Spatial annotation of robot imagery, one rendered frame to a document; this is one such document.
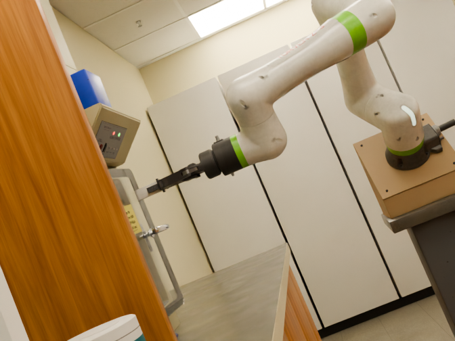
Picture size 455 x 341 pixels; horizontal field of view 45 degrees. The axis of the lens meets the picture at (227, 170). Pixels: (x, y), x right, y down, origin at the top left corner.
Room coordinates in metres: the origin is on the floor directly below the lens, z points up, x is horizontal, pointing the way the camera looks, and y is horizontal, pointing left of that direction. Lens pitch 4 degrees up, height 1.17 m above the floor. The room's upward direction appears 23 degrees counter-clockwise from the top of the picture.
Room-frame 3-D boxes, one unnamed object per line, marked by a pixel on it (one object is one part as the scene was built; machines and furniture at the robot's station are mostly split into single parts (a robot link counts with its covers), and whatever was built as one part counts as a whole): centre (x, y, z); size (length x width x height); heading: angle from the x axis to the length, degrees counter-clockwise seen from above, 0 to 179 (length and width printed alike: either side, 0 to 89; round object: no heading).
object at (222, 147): (1.47, -0.01, 1.31); 0.09 x 0.06 x 0.12; 174
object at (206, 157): (1.48, 0.06, 1.31); 0.09 x 0.08 x 0.07; 84
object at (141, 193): (1.49, 0.22, 1.31); 0.07 x 0.01 x 0.03; 84
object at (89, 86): (1.29, 0.25, 1.56); 0.10 x 0.10 x 0.09; 84
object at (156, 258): (1.39, 0.28, 1.19); 0.30 x 0.01 x 0.40; 169
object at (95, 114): (1.39, 0.24, 1.46); 0.32 x 0.12 x 0.10; 174
